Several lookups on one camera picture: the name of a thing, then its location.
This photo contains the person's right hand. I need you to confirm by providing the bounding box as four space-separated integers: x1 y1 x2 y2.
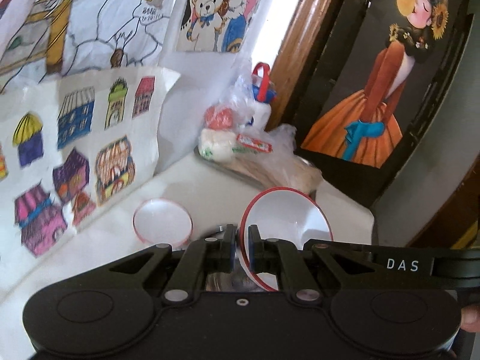
460 305 480 334

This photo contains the red green labelled packet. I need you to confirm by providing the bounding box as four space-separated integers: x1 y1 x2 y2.
236 133 271 155

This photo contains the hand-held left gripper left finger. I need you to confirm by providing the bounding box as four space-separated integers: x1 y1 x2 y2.
109 224 238 306

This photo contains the white red-rimmed ceramic bowl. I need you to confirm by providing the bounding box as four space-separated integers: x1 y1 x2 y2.
240 187 333 293
133 199 194 244

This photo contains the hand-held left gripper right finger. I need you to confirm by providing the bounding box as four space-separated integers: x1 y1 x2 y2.
245 224 379 306

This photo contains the teddy bear cartoon poster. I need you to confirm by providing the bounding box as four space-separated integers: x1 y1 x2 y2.
176 0 271 54

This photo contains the white printed table cover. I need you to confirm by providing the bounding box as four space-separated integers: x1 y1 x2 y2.
0 150 376 304

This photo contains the white bottle with blue lid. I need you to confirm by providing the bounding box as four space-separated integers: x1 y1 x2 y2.
245 63 278 128

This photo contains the laughing boy drawing poster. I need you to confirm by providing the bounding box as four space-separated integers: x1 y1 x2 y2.
0 0 181 94

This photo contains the orange dress girl poster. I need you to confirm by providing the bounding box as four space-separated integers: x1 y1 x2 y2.
301 0 451 169

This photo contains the red round food in bag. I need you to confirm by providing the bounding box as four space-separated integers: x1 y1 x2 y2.
204 106 235 131

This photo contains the colourful houses drawing sheet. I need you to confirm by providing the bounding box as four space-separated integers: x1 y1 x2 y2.
0 65 181 267

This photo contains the white bun packet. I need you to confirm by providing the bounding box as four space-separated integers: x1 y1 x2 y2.
199 128 239 163

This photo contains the brown wooden door frame post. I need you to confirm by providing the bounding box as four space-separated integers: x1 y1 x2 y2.
268 0 355 147

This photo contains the flatbread in plastic bag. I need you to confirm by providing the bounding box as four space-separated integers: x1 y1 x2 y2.
225 124 323 199

